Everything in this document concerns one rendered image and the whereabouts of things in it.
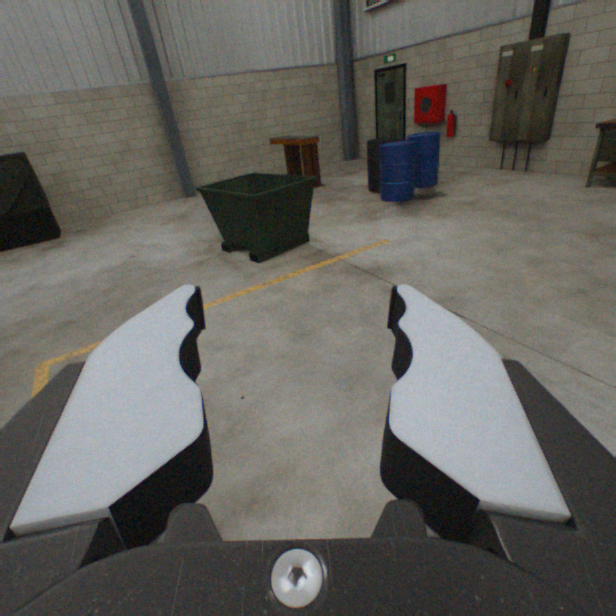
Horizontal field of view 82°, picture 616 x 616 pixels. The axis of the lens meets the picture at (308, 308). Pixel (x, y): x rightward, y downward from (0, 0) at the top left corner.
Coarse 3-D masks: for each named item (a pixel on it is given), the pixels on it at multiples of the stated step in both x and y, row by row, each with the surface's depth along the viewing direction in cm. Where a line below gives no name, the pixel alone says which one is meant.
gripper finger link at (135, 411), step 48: (192, 288) 11; (144, 336) 9; (192, 336) 9; (96, 384) 7; (144, 384) 7; (192, 384) 7; (96, 432) 6; (144, 432) 6; (192, 432) 6; (48, 480) 6; (96, 480) 6; (144, 480) 6; (192, 480) 7; (48, 528) 5; (144, 528) 6
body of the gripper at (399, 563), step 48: (192, 528) 5; (384, 528) 5; (96, 576) 4; (144, 576) 4; (192, 576) 4; (240, 576) 4; (288, 576) 4; (336, 576) 4; (384, 576) 4; (432, 576) 4; (480, 576) 4; (528, 576) 4
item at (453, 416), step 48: (432, 336) 9; (480, 336) 9; (432, 384) 8; (480, 384) 8; (384, 432) 8; (432, 432) 6; (480, 432) 6; (528, 432) 6; (384, 480) 7; (432, 480) 6; (480, 480) 6; (528, 480) 6; (432, 528) 6
